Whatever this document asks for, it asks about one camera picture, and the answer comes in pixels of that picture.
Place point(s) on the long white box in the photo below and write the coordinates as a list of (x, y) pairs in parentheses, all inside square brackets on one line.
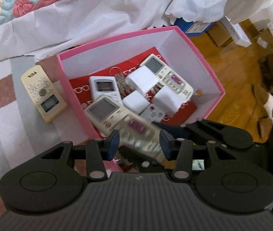
[(236, 32)]

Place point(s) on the pink cardboard box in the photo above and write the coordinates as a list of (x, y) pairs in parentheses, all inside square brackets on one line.
[(73, 89)]

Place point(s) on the floral quilt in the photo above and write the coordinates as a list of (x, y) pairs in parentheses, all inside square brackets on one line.
[(18, 2)]

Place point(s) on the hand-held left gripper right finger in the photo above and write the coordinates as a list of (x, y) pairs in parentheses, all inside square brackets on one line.
[(165, 145)]

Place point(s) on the checked floor mat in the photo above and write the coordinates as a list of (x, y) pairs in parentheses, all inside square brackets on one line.
[(6, 115)]

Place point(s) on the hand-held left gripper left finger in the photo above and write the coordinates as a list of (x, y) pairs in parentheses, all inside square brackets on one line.
[(112, 145)]

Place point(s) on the dark brown furry object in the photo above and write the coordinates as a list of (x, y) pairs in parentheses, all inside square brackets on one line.
[(271, 69)]

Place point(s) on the cream remote with purple buttons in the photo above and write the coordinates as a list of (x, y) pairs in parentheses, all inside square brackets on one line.
[(172, 81), (107, 113)]

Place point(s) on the floral quilt bedspread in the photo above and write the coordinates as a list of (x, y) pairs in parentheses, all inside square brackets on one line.
[(102, 21)]

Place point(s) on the yellowish remote control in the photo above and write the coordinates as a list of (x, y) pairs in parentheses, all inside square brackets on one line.
[(42, 89)]

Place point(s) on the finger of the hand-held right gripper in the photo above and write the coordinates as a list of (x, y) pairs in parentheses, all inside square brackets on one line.
[(199, 130)]

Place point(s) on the small white remote control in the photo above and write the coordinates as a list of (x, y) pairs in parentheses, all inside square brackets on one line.
[(154, 114)]

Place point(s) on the brown cardboard box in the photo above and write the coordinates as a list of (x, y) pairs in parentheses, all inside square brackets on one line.
[(219, 35)]

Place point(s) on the large white wall charger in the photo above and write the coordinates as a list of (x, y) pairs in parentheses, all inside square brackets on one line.
[(142, 79)]

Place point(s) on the blue box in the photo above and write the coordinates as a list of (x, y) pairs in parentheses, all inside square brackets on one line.
[(194, 26)]

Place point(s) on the bunch of metal keys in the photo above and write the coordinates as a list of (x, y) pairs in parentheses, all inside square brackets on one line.
[(120, 79)]

